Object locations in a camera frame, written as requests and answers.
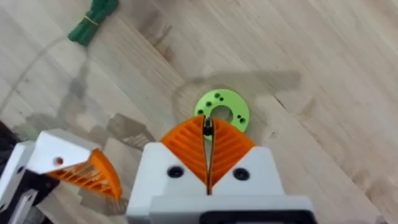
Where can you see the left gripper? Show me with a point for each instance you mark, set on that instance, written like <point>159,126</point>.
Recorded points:
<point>34,186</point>

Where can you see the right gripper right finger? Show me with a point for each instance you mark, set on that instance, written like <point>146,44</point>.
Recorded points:
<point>231,149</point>

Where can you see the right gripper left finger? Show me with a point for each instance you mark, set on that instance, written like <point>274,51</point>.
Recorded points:
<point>183,146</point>

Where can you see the small black screw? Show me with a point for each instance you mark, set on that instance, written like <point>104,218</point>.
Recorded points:
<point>207,128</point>

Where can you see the green leafy vegetable toy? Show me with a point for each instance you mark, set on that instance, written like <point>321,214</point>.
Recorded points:
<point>90,23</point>

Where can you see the green disc with holes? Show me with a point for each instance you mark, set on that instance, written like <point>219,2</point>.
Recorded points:
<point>231,101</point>

